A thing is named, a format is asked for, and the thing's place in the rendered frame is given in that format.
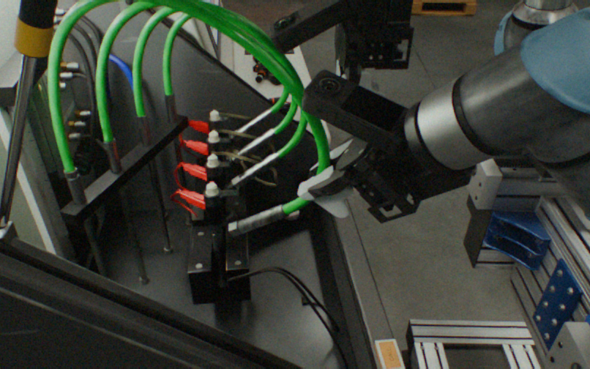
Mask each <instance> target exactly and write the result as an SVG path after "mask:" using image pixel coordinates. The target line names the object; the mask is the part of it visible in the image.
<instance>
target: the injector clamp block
mask: <svg viewBox="0 0 590 369"><path fill-rule="evenodd" d="M242 173H244V168H243V166H242V164H241V163H237V164H236V163H234V164H233V165H232V166H231V167H230V168H228V169H227V170H225V185H227V184H229V183H230V182H232V181H231V180H232V179H234V178H235V177H237V176H238V175H240V174H242ZM232 210H233V211H235V213H236V214H237V218H236V219H234V220H232V221H231V222H230V223H229V224H231V223H234V222H236V221H238V220H243V219H245V218H246V217H247V210H246V198H245V184H244V185H243V186H241V187H240V188H239V196H226V214H228V213H229V212H231V211H232ZM229 224H228V225H226V226H225V234H226V252H225V264H226V274H227V281H228V279H229V278H231V277H236V276H239V275H243V274H247V273H248V272H250V258H249V245H248V233H247V232H246V233H244V234H240V235H238V236H235V237H233V236H232V235H231V234H230V233H229V231H228V227H229ZM188 277H189V281H190V290H191V294H192V298H193V304H194V305H201V304H210V303H215V294H216V280H217V272H216V266H215V259H214V248H213V241H212V238H211V229H210V228H209V227H208V223H207V220H206V212H205V225H204V226H193V224H192V228H191V237H190V254H189V264H188ZM228 294H229V301H230V302H236V301H245V300H251V287H250V277H246V278H242V279H240V280H232V281H228Z"/></svg>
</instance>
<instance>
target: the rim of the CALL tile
mask: <svg viewBox="0 0 590 369"><path fill-rule="evenodd" d="M390 341H393V342H394V345H395V348H396V351H397V355H398V357H399V360H400V364H401V366H402V367H401V368H388V369H405V367H404V364H403V361H402V358H401V355H400V352H399V349H398V347H397V343H396V340H395V339H390V340H376V341H375V344H376V348H377V352H378V355H379V359H380V361H381V366H382V368H383V369H386V366H385V364H384V359H383V357H382V354H381V350H380V347H379V344H378V343H382V342H390Z"/></svg>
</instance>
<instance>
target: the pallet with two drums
mask: <svg viewBox="0 0 590 369"><path fill-rule="evenodd" d="M422 7H463V8H462V11H428V10H422ZM476 8H477V5H476V1H475V0H413V5H412V11H411V15H442V16H474V15H475V12H476Z"/></svg>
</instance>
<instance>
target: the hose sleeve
mask: <svg viewBox="0 0 590 369"><path fill-rule="evenodd" d="M284 205H285V204H281V205H279V206H275V207H272V208H270V209H268V210H266V211H263V212H260V213H258V214H256V215H253V216H249V217H246V218H245V219H243V220H240V221H239V222H238V229H239V230H240V231H241V232H242V233H245V232H247V231H252V230H253V229H256V228H258V227H261V226H264V225H266V224H269V223H272V222H274V221H278V220H282V219H283V218H284V217H288V216H289V215H287V214H286V213H285V212H284V210H283V206H284Z"/></svg>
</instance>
